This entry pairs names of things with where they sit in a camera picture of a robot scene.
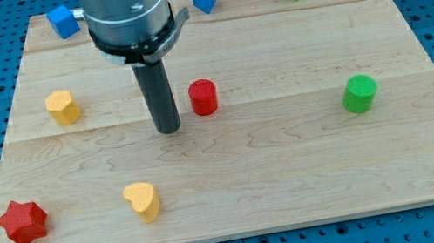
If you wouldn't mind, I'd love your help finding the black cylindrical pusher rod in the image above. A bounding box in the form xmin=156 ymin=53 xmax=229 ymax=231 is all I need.
xmin=132 ymin=60 xmax=181 ymax=134

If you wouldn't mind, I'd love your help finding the yellow pentagon block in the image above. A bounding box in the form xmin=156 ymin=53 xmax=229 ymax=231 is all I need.
xmin=44 ymin=90 xmax=82 ymax=125

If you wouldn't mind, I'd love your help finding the red star block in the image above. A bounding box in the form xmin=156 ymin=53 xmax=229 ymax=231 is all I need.
xmin=0 ymin=200 xmax=48 ymax=243

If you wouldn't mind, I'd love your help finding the yellow heart block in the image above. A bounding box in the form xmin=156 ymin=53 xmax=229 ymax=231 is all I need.
xmin=123 ymin=182 xmax=161 ymax=224

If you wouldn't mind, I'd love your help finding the light wooden board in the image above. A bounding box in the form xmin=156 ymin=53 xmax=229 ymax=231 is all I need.
xmin=0 ymin=0 xmax=434 ymax=243

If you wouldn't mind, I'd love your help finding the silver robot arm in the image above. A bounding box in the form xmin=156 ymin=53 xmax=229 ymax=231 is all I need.
xmin=78 ymin=0 xmax=190 ymax=66

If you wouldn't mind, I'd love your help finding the green cylinder block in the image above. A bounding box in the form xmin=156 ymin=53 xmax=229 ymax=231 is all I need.
xmin=342 ymin=74 xmax=378 ymax=114

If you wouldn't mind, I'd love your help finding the red cylinder block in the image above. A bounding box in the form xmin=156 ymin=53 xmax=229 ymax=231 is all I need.
xmin=188 ymin=78 xmax=219 ymax=116

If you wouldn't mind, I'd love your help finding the blue cube block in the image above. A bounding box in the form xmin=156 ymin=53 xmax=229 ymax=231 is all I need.
xmin=46 ymin=5 xmax=80 ymax=39

